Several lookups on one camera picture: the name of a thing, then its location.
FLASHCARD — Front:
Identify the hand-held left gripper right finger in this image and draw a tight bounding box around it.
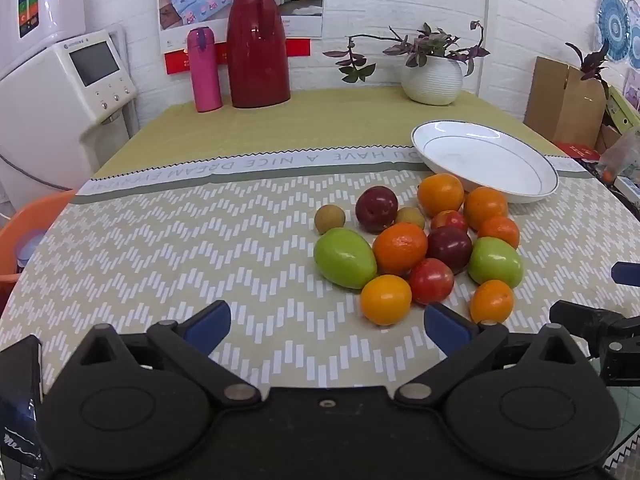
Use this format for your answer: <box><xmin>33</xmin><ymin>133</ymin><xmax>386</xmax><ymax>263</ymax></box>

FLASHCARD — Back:
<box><xmin>395</xmin><ymin>302</ymin><xmax>586</xmax><ymax>407</ymax></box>

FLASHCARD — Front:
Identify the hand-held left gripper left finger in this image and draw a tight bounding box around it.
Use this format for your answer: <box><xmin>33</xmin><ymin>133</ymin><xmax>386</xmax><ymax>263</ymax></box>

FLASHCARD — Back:
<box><xmin>75</xmin><ymin>300</ymin><xmax>262</xmax><ymax>407</ymax></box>

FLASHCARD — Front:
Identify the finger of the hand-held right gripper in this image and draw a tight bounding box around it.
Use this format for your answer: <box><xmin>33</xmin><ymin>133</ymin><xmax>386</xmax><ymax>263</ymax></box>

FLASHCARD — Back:
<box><xmin>611</xmin><ymin>261</ymin><xmax>640</xmax><ymax>287</ymax></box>
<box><xmin>549</xmin><ymin>300</ymin><xmax>640</xmax><ymax>386</ymax></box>

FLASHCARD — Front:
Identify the red nectarine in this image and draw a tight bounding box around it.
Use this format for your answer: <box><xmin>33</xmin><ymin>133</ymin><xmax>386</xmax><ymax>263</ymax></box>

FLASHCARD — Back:
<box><xmin>407</xmin><ymin>258</ymin><xmax>456</xmax><ymax>306</ymax></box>

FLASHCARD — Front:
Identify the small yellow orange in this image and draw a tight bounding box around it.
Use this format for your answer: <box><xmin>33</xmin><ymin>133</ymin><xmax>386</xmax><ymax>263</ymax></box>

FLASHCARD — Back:
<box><xmin>470</xmin><ymin>280</ymin><xmax>515</xmax><ymax>324</ymax></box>
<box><xmin>360</xmin><ymin>275</ymin><xmax>413</xmax><ymax>326</ymax></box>

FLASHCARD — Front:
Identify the dark red plum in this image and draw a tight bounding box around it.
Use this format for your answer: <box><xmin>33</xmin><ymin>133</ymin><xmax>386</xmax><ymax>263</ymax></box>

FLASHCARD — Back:
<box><xmin>426</xmin><ymin>226</ymin><xmax>474</xmax><ymax>275</ymax></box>
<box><xmin>355</xmin><ymin>186</ymin><xmax>399</xmax><ymax>234</ymax></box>

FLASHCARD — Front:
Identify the tangerine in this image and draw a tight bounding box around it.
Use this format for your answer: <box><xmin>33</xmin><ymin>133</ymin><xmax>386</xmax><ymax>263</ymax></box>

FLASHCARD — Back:
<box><xmin>477</xmin><ymin>216</ymin><xmax>521</xmax><ymax>251</ymax></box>
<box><xmin>372</xmin><ymin>223</ymin><xmax>429</xmax><ymax>276</ymax></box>

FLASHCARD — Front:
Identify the red tomato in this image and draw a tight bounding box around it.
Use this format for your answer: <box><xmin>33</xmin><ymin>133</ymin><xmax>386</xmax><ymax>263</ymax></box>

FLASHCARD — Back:
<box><xmin>431</xmin><ymin>210</ymin><xmax>469</xmax><ymax>233</ymax></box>

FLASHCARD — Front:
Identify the brown longan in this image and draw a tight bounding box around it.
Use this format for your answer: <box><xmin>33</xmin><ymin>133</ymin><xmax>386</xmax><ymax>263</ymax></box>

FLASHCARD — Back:
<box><xmin>314</xmin><ymin>205</ymin><xmax>347</xmax><ymax>236</ymax></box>
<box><xmin>394</xmin><ymin>206</ymin><xmax>427</xmax><ymax>231</ymax></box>

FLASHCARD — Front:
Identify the large orange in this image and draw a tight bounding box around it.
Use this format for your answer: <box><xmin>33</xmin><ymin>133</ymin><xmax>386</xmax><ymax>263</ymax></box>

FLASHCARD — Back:
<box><xmin>417</xmin><ymin>173</ymin><xmax>466</xmax><ymax>218</ymax></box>
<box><xmin>463</xmin><ymin>186</ymin><xmax>510</xmax><ymax>231</ymax></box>

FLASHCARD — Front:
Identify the white plate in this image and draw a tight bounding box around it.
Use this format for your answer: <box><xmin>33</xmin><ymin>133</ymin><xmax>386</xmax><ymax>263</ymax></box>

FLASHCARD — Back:
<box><xmin>411</xmin><ymin>121</ymin><xmax>560</xmax><ymax>204</ymax></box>

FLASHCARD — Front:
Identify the patterned green tablecloth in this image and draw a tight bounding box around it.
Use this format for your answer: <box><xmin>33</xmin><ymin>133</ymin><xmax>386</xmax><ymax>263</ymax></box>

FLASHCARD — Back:
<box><xmin>0</xmin><ymin>86</ymin><xmax>640</xmax><ymax>461</ymax></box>

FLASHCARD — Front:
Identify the clear plastic bag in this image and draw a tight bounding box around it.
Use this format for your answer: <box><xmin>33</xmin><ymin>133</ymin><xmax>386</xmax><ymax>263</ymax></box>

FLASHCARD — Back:
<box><xmin>597</xmin><ymin>127</ymin><xmax>640</xmax><ymax>183</ymax></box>

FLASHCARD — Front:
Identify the red envelope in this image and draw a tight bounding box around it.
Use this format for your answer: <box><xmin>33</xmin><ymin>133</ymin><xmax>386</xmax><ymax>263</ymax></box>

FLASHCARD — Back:
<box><xmin>556</xmin><ymin>141</ymin><xmax>601</xmax><ymax>162</ymax></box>

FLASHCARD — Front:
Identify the yellow green box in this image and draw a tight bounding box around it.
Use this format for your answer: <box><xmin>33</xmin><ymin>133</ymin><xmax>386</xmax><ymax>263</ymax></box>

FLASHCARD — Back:
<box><xmin>605</xmin><ymin>85</ymin><xmax>640</xmax><ymax>133</ymax></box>

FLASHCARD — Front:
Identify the cardboard box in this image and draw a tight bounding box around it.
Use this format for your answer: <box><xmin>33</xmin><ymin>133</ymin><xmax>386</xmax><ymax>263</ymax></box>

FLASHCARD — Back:
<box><xmin>523</xmin><ymin>56</ymin><xmax>610</xmax><ymax>148</ymax></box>

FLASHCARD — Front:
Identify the orange plastic chair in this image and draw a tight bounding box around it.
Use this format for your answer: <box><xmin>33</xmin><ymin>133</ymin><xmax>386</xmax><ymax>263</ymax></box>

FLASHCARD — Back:
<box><xmin>0</xmin><ymin>189</ymin><xmax>77</xmax><ymax>311</ymax></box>

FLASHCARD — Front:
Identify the dark purple leafy plant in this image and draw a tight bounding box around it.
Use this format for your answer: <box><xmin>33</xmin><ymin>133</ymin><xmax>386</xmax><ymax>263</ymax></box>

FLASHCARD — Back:
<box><xmin>565</xmin><ymin>40</ymin><xmax>615</xmax><ymax>98</ymax></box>

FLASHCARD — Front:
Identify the potted purple plant white pot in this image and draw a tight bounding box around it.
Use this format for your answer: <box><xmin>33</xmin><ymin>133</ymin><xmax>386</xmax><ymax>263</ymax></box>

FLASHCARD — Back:
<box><xmin>322</xmin><ymin>21</ymin><xmax>492</xmax><ymax>107</ymax></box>

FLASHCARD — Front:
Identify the pink bottle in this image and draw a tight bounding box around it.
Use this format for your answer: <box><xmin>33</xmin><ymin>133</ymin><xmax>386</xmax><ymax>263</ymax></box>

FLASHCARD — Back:
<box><xmin>186</xmin><ymin>27</ymin><xmax>223</xmax><ymax>113</ymax></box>

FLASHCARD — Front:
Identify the white water dispenser with screen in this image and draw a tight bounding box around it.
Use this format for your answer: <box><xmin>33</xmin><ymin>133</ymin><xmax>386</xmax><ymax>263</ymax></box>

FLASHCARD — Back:
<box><xmin>0</xmin><ymin>30</ymin><xmax>138</xmax><ymax>211</ymax></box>

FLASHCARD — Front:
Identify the red thermos jug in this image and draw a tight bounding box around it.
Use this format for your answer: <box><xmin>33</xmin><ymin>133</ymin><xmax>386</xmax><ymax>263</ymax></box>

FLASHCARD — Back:
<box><xmin>227</xmin><ymin>0</ymin><xmax>292</xmax><ymax>109</ymax></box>

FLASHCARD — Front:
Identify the white water purifier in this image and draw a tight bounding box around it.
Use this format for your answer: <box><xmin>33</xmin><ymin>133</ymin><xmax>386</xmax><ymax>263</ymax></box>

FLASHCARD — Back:
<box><xmin>0</xmin><ymin>0</ymin><xmax>86</xmax><ymax>78</ymax></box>

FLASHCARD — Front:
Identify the blue round wall decoration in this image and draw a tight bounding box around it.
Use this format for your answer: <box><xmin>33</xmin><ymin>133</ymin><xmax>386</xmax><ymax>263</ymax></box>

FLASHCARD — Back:
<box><xmin>595</xmin><ymin>0</ymin><xmax>640</xmax><ymax>70</ymax></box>

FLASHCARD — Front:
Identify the white wall pipe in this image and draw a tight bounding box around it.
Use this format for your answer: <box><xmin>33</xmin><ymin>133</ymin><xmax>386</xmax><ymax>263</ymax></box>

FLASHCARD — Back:
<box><xmin>476</xmin><ymin>0</ymin><xmax>495</xmax><ymax>97</ymax></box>

